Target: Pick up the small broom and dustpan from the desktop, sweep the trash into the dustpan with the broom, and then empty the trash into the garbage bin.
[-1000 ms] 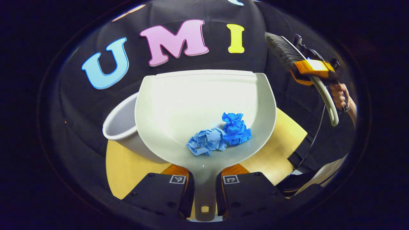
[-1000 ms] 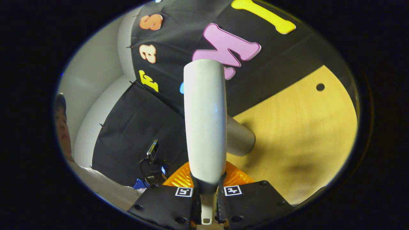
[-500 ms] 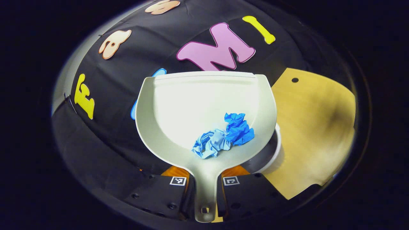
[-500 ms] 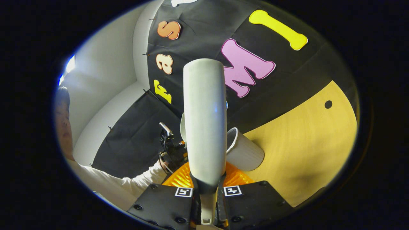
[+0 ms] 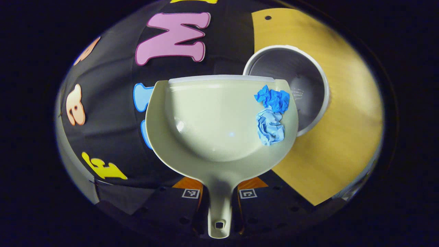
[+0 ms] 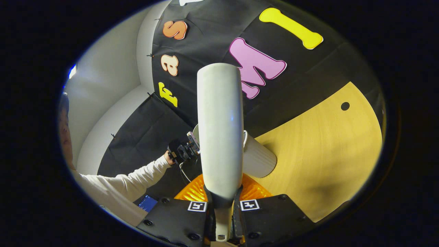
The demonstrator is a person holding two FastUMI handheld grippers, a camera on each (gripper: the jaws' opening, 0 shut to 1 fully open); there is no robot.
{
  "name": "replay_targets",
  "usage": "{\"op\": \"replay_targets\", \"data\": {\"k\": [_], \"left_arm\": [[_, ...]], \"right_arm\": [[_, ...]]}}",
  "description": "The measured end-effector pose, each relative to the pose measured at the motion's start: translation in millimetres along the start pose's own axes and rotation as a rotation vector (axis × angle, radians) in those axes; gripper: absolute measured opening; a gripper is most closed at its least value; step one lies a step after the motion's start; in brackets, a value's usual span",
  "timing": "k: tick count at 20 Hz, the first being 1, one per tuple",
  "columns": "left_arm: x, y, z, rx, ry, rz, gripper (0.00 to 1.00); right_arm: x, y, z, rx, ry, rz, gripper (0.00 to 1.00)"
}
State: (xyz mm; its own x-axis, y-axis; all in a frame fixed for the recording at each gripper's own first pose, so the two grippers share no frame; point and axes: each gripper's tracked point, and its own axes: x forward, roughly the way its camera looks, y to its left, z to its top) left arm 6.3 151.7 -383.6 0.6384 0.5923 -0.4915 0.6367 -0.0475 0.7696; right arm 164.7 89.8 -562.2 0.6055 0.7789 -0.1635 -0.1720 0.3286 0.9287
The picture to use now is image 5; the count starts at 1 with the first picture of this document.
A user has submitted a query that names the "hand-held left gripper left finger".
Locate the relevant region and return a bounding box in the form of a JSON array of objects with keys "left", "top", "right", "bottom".
[{"left": 132, "top": 177, "right": 208, "bottom": 237}]

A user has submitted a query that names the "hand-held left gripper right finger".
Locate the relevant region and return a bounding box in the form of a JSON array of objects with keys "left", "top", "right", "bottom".
[{"left": 233, "top": 177, "right": 318, "bottom": 235}]

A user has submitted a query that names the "light blue paper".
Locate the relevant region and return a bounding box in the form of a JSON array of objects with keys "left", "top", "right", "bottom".
[{"left": 256, "top": 109, "right": 285, "bottom": 146}]

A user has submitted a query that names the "grey dustpan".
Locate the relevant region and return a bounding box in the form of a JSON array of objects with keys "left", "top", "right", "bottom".
[{"left": 145, "top": 75, "right": 299, "bottom": 239}]

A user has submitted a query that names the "dark blue paper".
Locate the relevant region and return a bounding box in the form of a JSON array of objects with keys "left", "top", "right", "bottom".
[{"left": 254, "top": 85, "right": 290, "bottom": 114}]

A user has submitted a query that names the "white garbage bin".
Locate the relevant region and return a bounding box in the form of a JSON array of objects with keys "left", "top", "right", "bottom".
[{"left": 243, "top": 45, "right": 330, "bottom": 137}]

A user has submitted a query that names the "wooden desktop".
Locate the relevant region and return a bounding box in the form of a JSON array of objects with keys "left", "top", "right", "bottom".
[{"left": 251, "top": 8, "right": 384, "bottom": 206}]

